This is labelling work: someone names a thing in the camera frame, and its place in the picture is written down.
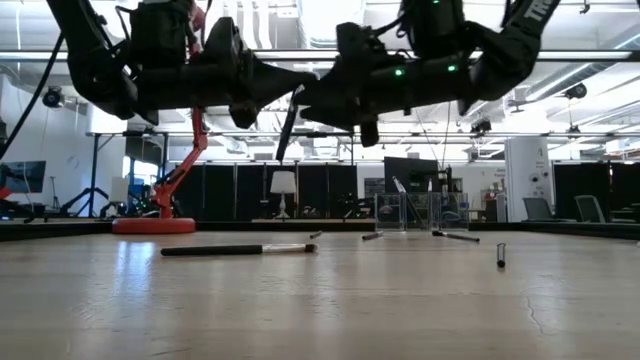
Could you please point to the black monitor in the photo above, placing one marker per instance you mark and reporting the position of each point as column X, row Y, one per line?
column 410, row 172

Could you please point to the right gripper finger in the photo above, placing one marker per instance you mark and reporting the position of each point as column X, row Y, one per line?
column 370, row 134
column 325, row 102

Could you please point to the thin black makeup brush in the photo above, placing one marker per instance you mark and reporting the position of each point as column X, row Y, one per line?
column 407, row 200
column 372, row 235
column 316, row 234
column 501, row 255

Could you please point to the black ceiling camera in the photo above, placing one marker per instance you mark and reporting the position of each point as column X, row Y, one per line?
column 576, row 91
column 53, row 98

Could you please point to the white pillar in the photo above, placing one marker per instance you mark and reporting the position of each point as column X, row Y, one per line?
column 525, row 170

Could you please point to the thick makeup brush dark head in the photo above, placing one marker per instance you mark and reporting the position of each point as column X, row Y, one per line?
column 287, row 130

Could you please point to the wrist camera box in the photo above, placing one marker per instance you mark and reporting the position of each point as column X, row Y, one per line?
column 160, row 30
column 432, row 27

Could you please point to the grey office chair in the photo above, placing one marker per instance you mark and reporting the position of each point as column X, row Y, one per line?
column 590, row 207
column 537, row 207

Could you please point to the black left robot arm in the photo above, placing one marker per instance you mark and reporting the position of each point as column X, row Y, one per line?
column 95, row 65

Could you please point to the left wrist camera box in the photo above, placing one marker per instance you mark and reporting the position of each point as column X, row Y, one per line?
column 160, row 30

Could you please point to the black tripod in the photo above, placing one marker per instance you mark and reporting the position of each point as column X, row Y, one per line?
column 89, row 191

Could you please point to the dark wall screen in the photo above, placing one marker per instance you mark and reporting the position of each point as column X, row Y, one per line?
column 25, row 176

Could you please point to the black partition panels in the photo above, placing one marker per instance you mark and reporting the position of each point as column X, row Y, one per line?
column 565, row 190
column 225, row 192

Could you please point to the white table lamp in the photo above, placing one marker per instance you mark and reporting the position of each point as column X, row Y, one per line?
column 283, row 182

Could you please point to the red desk lamp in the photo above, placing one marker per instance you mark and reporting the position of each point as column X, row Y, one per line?
column 152, row 226

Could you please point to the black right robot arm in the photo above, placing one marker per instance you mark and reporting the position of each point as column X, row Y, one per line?
column 510, row 50

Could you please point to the blue metal post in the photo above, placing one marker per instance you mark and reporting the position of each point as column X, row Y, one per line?
column 93, row 175

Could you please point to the makeup brush black head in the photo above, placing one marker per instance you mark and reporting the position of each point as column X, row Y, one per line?
column 457, row 237

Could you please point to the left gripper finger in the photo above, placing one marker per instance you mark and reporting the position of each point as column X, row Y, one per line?
column 243, row 116
column 275, row 82

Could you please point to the clear acrylic brush organizer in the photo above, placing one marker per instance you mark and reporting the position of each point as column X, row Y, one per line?
column 400, row 215

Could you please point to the makeup brush long silver ferrule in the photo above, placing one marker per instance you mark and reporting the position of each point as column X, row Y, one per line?
column 215, row 250

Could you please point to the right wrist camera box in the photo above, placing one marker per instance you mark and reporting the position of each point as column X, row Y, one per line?
column 432, row 27

